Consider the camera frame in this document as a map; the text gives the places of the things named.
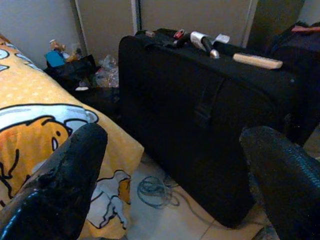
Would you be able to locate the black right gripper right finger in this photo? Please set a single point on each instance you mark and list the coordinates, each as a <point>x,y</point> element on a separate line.
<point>287,187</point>

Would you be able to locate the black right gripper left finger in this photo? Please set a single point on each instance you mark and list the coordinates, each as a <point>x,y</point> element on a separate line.
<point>55,195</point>

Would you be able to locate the yellow cartoon egg print blanket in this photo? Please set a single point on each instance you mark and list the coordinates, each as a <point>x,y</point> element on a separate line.
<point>32,87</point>

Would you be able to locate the small white object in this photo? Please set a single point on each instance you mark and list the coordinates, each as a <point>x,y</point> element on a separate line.
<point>81,88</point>

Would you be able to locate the black travel bag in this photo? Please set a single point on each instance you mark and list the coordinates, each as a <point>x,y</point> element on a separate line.
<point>300,62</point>

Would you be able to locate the small black bag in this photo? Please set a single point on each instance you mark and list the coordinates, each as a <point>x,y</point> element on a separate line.
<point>72,70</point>

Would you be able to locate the clear plastic bag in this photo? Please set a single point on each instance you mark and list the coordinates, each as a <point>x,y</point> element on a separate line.
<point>107,72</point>

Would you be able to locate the large black suitcase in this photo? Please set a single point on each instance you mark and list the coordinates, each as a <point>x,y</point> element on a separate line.
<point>175,112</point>

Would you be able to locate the blue box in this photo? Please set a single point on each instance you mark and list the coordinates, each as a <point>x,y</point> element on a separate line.
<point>55,59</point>

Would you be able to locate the brown plush toy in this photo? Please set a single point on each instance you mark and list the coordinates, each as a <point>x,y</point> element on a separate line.
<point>58,46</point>

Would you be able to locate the pink cloth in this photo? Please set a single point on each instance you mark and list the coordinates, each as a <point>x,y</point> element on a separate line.
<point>307,28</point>

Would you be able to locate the white paper tag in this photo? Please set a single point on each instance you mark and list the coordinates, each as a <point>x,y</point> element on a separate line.
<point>222,38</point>

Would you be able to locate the small beige box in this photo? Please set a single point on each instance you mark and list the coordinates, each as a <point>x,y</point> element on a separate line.
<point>150,33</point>

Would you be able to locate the small red padlock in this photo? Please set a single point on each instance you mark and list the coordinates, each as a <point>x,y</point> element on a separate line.
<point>179,34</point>

